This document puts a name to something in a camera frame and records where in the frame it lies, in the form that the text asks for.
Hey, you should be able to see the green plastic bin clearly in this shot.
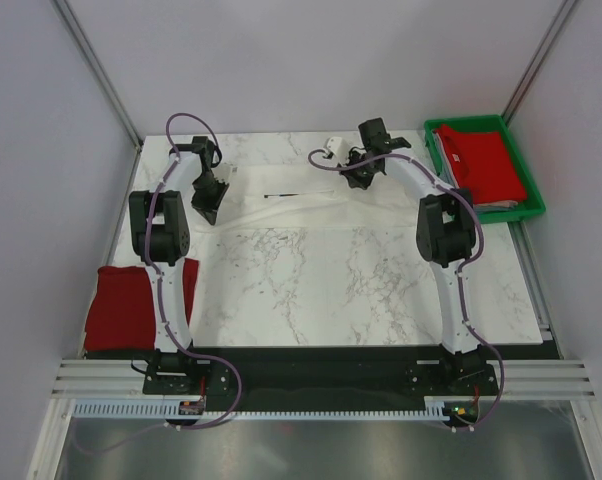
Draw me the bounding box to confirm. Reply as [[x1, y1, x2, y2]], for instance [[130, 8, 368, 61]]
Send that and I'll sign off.
[[424, 114, 546, 224]]

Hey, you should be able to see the red t shirt in bin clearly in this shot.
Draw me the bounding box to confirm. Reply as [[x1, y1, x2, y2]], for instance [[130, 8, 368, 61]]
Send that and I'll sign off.
[[433, 123, 528, 206]]

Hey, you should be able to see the aluminium frame rail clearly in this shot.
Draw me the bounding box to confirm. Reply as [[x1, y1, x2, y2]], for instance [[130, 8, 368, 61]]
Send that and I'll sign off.
[[52, 360, 594, 400]]

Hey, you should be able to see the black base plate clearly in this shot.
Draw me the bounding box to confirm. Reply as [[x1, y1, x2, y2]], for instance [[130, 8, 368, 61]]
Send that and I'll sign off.
[[143, 346, 499, 413]]

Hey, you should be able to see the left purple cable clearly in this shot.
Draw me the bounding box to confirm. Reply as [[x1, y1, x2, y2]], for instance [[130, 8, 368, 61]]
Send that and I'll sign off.
[[143, 113, 245, 416]]

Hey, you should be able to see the purple cable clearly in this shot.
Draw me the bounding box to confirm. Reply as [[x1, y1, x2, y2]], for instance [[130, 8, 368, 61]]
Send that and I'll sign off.
[[143, 113, 245, 416], [308, 147, 506, 401]]

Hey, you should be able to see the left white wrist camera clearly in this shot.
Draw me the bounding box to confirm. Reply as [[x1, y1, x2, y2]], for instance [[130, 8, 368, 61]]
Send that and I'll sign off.
[[215, 164, 238, 184]]

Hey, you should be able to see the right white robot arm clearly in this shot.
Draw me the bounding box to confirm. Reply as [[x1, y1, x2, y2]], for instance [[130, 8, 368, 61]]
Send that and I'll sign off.
[[343, 118, 484, 394]]

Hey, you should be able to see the white printed t shirt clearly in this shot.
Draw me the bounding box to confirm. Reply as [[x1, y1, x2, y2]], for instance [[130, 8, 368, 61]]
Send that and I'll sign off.
[[197, 165, 417, 231]]

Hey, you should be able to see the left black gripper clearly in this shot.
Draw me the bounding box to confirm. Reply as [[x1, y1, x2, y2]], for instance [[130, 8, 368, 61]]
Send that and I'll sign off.
[[191, 173, 229, 227]]

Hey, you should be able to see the light blue cable duct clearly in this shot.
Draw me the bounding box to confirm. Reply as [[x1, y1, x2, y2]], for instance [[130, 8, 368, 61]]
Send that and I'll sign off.
[[72, 399, 450, 421]]

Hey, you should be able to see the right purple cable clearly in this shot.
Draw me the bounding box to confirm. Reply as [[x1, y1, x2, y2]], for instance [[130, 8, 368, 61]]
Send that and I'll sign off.
[[308, 147, 506, 401]]

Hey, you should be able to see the folded red t shirt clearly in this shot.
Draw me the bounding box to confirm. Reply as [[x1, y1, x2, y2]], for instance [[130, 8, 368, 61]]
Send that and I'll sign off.
[[83, 258, 201, 354]]

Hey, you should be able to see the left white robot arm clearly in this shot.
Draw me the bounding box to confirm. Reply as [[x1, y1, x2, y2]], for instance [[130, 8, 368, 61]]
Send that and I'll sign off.
[[128, 136, 229, 354]]

